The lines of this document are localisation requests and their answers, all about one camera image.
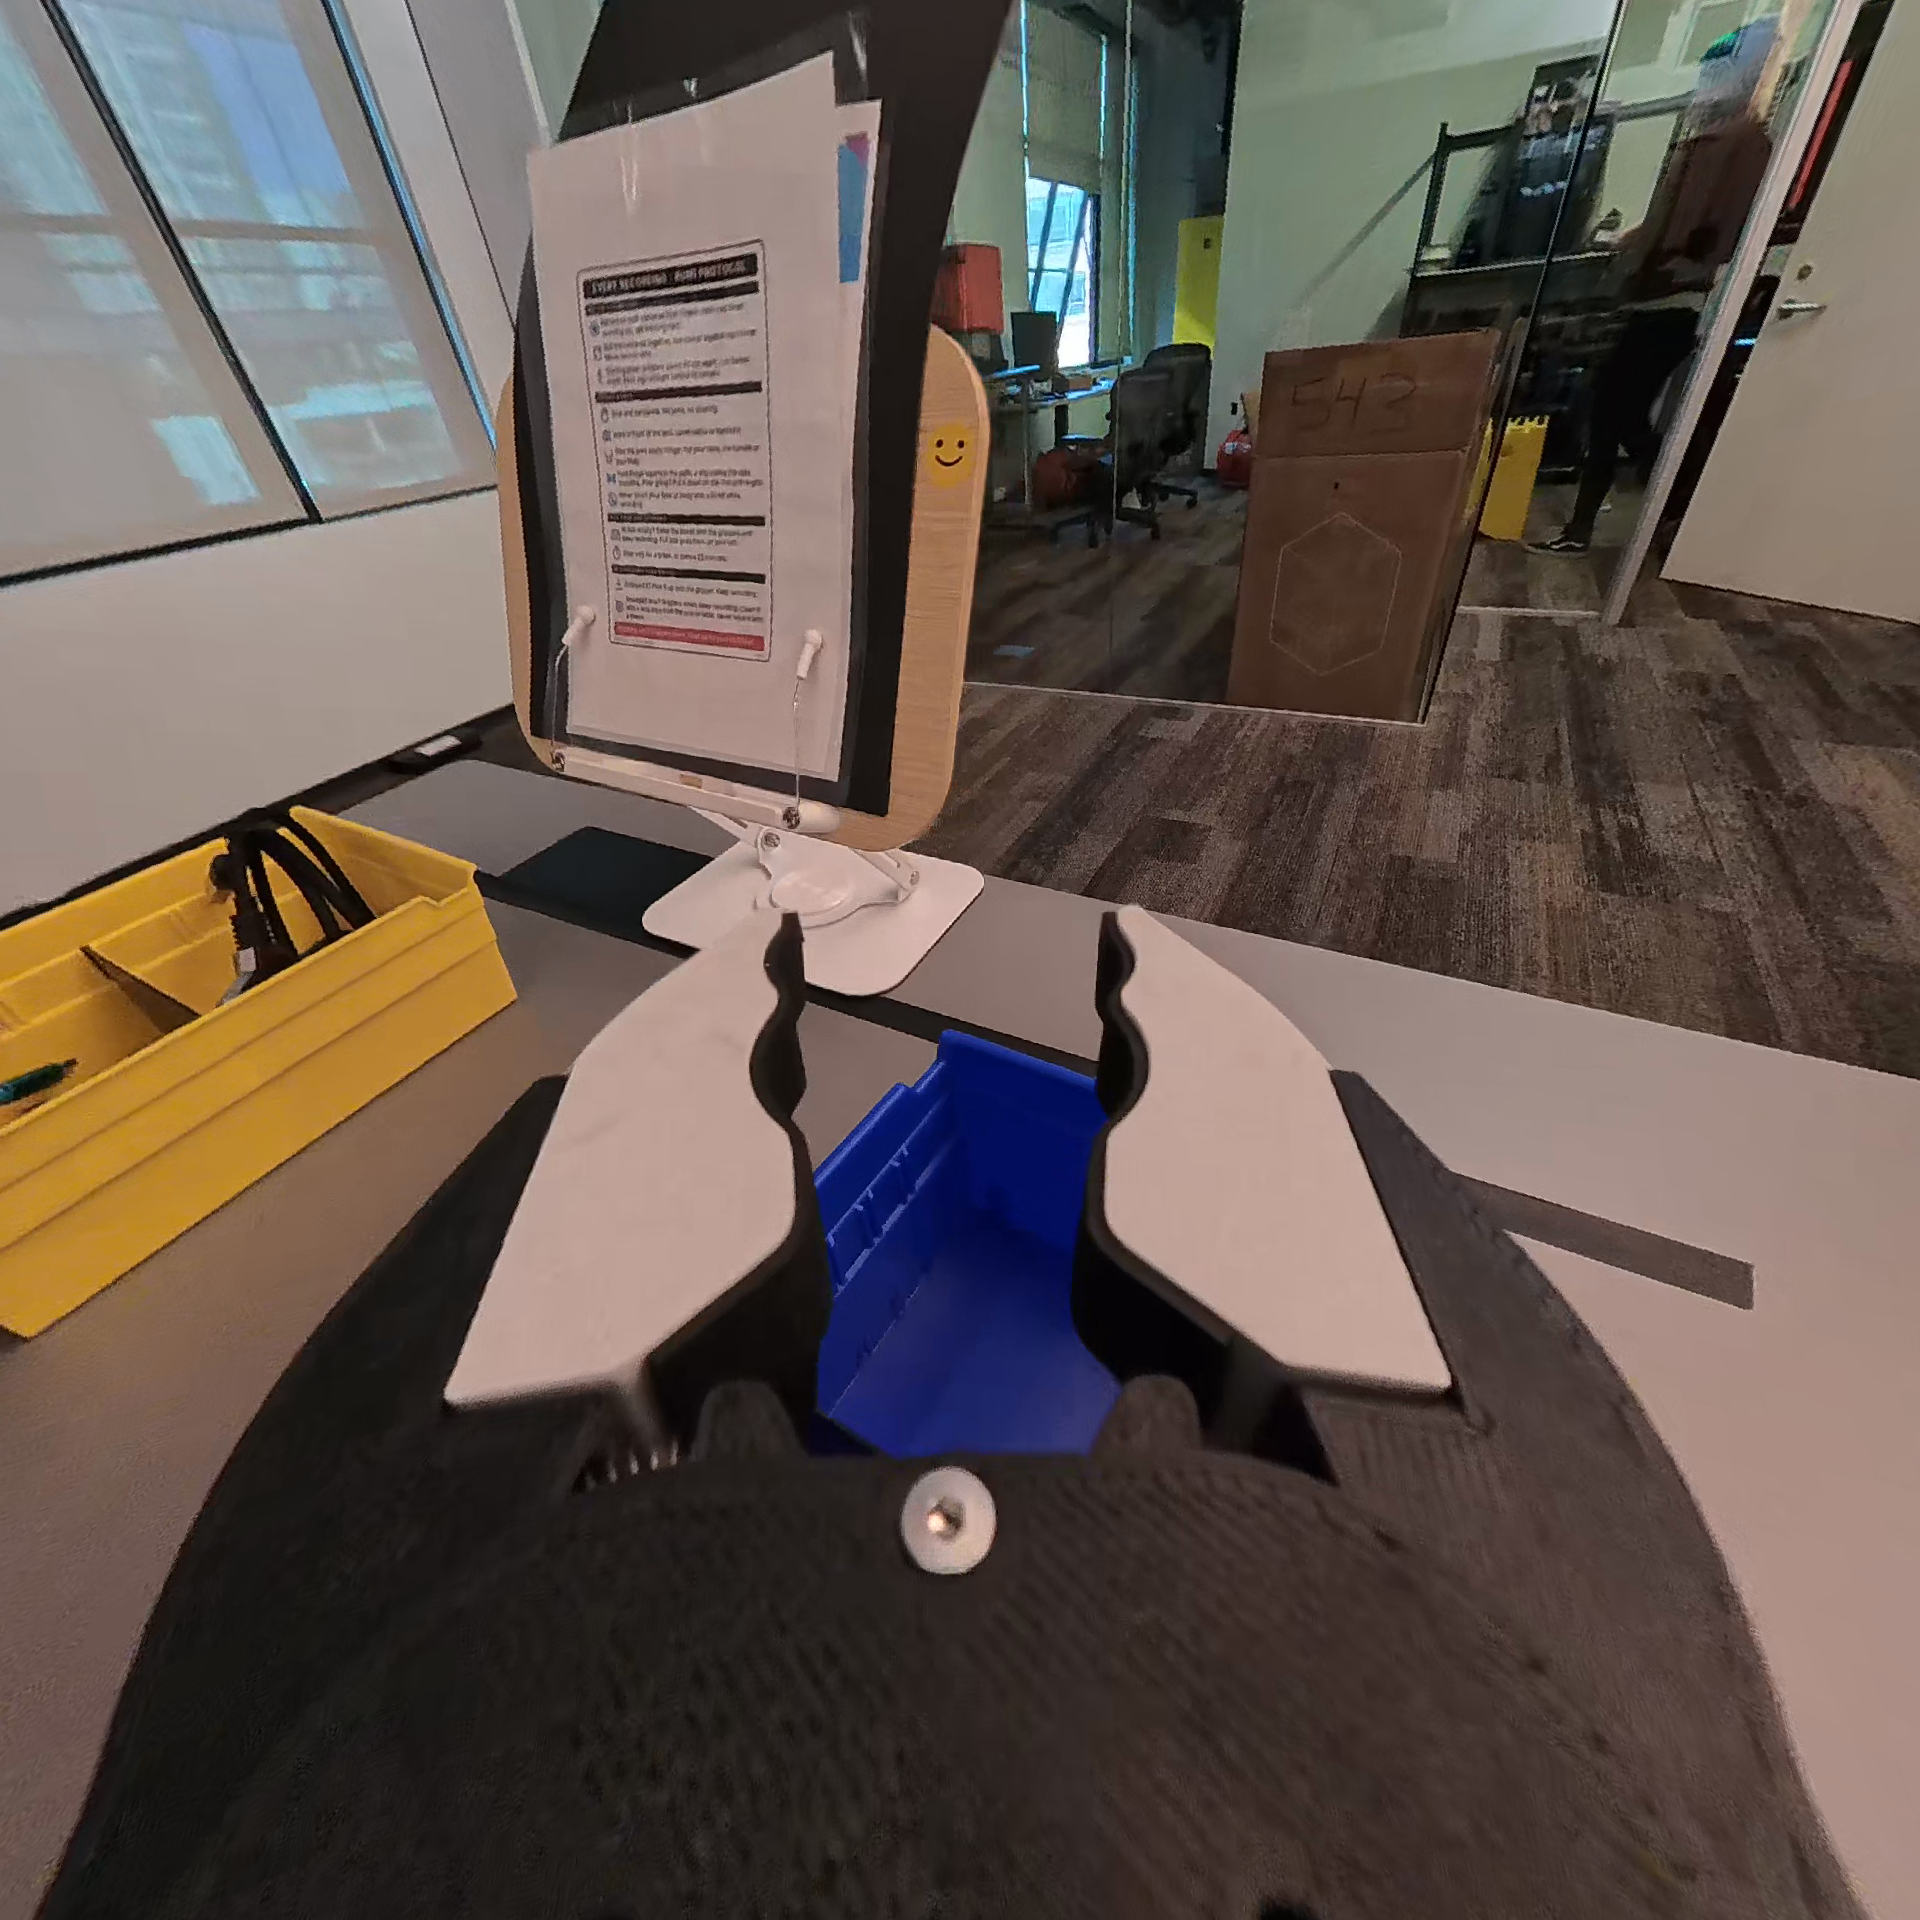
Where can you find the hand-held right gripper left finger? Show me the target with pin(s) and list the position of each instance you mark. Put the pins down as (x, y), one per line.
(630, 1201)

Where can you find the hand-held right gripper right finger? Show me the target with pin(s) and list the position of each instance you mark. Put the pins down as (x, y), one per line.
(1260, 1201)

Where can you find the blue plastic bin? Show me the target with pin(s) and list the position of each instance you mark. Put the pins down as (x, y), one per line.
(962, 1289)

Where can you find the yellow plastic bin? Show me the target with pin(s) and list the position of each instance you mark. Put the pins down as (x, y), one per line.
(224, 1142)

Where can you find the black HDMI switch box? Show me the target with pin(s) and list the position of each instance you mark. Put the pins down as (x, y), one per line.
(246, 955)

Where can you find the black desk pad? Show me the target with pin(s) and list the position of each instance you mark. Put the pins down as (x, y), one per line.
(600, 879)

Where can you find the brown bin divider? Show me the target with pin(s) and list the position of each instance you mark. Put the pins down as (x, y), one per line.
(143, 983)

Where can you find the brown cardboard box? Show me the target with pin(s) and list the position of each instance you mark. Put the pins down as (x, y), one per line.
(1349, 569)

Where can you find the black office chair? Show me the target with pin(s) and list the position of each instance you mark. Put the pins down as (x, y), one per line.
(1156, 428)

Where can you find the yellow smiley sticker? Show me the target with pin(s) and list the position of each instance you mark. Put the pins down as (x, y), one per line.
(949, 454)

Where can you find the red storage box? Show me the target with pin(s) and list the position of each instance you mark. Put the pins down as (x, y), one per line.
(967, 294)

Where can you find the white framed window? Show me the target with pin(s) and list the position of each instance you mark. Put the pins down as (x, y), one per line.
(224, 300)

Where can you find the white door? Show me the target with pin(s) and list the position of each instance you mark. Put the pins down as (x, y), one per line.
(1829, 375)

